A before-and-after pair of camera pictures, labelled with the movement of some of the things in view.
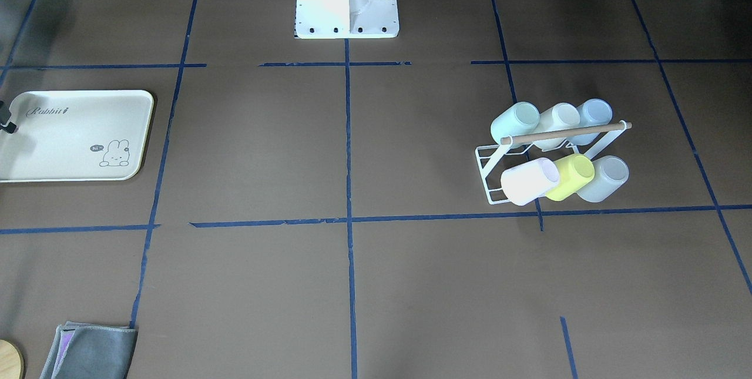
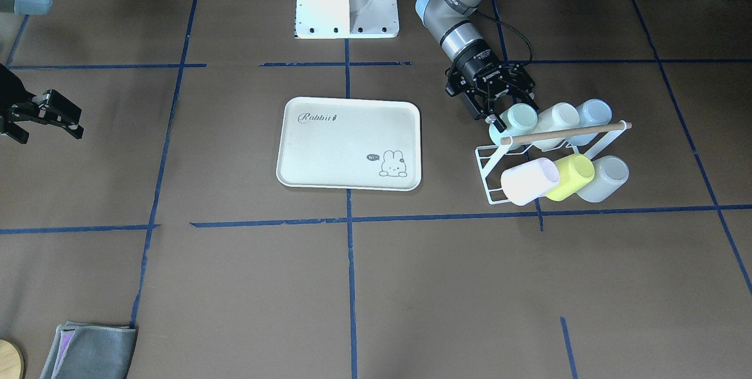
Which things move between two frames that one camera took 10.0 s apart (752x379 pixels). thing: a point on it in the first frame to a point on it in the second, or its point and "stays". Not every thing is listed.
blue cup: x=593 y=112 stays
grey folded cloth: x=84 y=351 stays
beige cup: x=561 y=116 stays
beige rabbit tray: x=64 y=136 to x=349 y=143
